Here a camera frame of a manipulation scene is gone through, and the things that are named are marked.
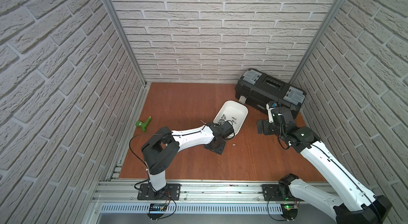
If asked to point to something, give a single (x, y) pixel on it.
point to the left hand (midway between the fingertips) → (219, 147)
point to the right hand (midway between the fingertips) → (268, 121)
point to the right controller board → (289, 210)
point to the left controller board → (156, 207)
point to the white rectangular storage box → (235, 113)
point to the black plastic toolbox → (257, 88)
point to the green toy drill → (143, 125)
